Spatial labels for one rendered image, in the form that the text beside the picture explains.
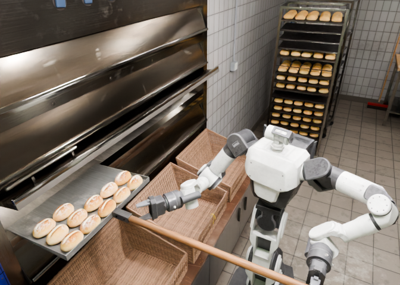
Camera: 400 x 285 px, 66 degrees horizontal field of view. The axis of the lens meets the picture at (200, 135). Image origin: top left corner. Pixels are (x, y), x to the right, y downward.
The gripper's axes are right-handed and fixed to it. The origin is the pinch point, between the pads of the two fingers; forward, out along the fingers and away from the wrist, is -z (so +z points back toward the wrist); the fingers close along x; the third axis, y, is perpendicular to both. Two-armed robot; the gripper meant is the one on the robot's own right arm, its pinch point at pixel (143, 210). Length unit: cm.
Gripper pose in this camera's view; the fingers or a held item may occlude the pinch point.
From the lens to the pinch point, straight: 146.4
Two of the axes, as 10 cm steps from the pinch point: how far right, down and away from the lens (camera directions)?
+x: 0.0, -8.7, -4.9
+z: 8.8, -2.4, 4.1
